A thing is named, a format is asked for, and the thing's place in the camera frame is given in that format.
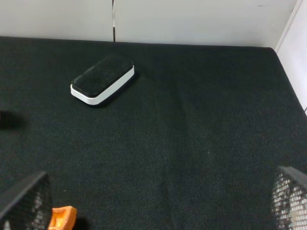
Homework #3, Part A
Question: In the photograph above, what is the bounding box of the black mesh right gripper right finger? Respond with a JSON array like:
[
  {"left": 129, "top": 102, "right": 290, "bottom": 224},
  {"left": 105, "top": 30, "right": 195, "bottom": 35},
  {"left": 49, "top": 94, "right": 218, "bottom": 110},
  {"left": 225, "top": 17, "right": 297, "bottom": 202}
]
[{"left": 272, "top": 166, "right": 307, "bottom": 230}]

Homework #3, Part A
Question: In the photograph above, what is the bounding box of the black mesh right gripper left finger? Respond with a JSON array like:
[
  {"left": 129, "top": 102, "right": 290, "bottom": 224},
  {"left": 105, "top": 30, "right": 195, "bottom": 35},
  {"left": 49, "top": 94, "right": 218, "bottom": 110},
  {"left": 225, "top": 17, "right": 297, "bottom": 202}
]
[{"left": 0, "top": 172, "right": 52, "bottom": 230}]

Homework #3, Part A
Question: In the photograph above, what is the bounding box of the orange waffle slice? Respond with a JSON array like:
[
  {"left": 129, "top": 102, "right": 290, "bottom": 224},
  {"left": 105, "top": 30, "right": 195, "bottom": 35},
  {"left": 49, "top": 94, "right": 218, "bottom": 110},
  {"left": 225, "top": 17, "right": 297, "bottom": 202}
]
[{"left": 48, "top": 206, "right": 77, "bottom": 230}]

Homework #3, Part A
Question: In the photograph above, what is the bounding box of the black table cloth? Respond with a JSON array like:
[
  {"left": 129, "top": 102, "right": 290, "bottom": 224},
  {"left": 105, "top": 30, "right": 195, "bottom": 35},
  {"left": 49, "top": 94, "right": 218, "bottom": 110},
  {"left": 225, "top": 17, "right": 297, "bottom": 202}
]
[{"left": 0, "top": 37, "right": 307, "bottom": 230}]

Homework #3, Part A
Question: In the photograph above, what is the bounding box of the black and white eraser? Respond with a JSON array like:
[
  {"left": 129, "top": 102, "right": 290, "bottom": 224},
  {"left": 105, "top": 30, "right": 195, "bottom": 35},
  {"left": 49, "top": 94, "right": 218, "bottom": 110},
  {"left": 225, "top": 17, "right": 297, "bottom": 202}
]
[{"left": 70, "top": 54, "right": 135, "bottom": 105}]

